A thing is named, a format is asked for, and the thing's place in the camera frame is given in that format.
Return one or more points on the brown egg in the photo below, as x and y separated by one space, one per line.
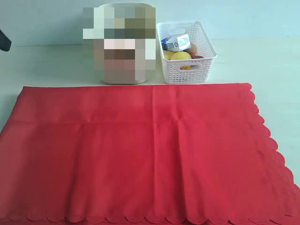
192 50

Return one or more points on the yellow lemon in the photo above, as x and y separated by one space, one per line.
181 56

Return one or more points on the yellow cheese wedge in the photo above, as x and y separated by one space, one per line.
167 54

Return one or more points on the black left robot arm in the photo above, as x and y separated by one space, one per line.
5 42

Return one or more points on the red sausage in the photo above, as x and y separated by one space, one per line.
197 57

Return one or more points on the blue white milk carton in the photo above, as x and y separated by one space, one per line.
176 43

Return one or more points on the fried chicken nugget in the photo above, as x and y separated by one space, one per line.
185 68

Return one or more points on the red tablecloth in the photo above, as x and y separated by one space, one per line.
143 155

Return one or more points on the white perforated plastic basket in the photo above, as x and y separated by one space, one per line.
190 70

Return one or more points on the cream plastic bin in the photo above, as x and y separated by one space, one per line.
119 42

